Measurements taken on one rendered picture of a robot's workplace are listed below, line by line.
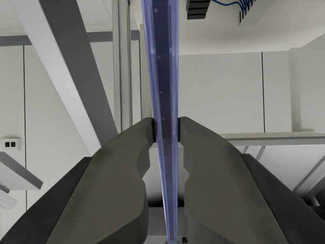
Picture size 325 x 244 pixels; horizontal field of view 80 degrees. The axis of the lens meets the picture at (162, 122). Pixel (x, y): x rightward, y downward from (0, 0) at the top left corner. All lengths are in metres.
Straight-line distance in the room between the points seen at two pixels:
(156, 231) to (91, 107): 0.24
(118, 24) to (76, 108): 0.39
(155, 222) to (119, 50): 0.41
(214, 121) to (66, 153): 1.52
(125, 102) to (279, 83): 1.89
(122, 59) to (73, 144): 1.72
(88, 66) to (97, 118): 0.06
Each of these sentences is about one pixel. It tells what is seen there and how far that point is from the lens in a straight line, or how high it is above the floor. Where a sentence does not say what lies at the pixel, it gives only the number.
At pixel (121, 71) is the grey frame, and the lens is 0.53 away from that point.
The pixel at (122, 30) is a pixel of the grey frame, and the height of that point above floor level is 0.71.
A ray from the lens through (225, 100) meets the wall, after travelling 2.03.
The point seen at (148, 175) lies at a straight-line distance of 0.31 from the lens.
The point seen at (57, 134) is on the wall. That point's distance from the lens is 2.26.
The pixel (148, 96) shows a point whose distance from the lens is 0.64.
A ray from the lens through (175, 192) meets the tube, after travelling 0.19.
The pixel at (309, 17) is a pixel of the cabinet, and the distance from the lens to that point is 0.85.
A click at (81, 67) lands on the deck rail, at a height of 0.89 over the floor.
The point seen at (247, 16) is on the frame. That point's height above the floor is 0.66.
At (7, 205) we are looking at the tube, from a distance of 0.33.
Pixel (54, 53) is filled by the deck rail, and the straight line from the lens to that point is 0.18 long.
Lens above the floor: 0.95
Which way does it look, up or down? 1 degrees down
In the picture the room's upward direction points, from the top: 178 degrees clockwise
